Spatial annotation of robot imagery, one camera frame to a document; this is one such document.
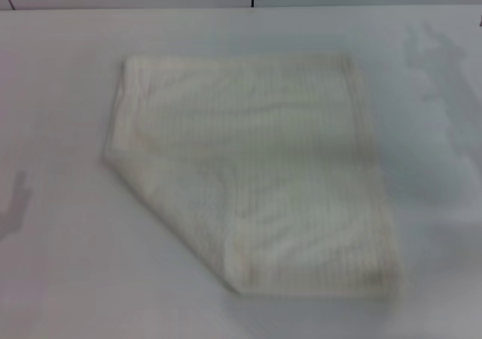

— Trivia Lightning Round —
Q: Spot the white ribbed towel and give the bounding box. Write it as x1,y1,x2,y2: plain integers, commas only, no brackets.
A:
99,52,404,301

